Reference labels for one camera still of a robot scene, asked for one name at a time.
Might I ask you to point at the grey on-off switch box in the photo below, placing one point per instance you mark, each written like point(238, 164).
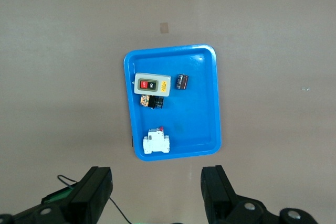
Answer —
point(152, 85)

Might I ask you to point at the blue plastic tray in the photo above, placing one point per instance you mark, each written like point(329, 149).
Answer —
point(194, 119)

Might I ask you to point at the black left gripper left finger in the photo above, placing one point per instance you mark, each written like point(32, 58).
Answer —
point(89, 197)

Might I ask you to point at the brown tape patch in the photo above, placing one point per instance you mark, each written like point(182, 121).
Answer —
point(164, 27)

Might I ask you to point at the white circuit breaker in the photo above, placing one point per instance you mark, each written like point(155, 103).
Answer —
point(156, 142)

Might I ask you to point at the black cylindrical capacitor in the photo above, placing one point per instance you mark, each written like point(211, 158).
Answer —
point(182, 81)

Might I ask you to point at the small clear tape scrap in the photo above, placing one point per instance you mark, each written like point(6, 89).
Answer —
point(306, 89)

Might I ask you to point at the black orange push button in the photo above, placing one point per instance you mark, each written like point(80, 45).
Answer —
point(155, 102)

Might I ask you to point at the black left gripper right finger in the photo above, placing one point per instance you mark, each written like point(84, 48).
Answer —
point(220, 197)

